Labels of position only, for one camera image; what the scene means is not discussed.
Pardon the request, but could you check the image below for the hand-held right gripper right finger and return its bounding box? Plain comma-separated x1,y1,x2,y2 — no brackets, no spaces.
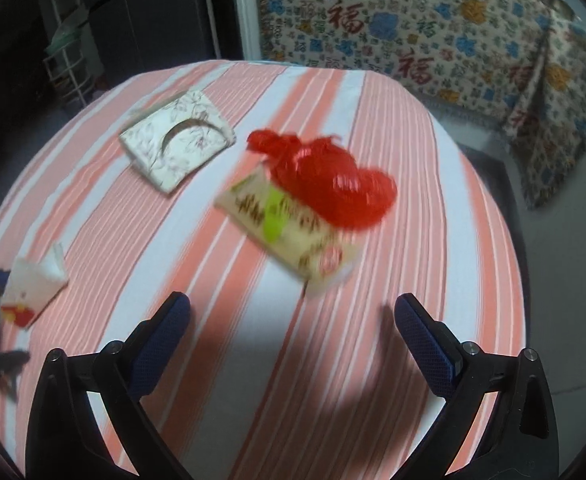
394,293,560,480

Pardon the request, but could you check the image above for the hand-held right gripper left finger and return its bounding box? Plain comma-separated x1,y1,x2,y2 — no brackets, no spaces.
24,291,194,480

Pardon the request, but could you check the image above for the small white paper carton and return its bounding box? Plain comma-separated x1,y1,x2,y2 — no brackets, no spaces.
0,243,69,330

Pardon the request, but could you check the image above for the beige and green snack packet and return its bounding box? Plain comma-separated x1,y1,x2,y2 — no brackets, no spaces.
214,166,364,297

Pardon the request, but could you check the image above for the red plastic bag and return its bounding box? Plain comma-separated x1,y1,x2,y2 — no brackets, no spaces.
246,129,398,233

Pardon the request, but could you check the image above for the floral paper tissue pack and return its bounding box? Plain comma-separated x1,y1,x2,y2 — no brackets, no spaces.
119,89,237,193

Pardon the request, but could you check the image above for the pink striped tablecloth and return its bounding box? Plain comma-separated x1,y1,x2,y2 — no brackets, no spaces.
0,59,528,480

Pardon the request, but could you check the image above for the printed patterned cloth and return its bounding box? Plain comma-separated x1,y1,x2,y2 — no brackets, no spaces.
253,0,586,211

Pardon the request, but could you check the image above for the steel pot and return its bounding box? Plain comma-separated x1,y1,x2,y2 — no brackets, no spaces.
535,0,582,22

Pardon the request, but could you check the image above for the white wire rack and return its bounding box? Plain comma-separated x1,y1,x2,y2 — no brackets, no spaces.
42,7,100,111

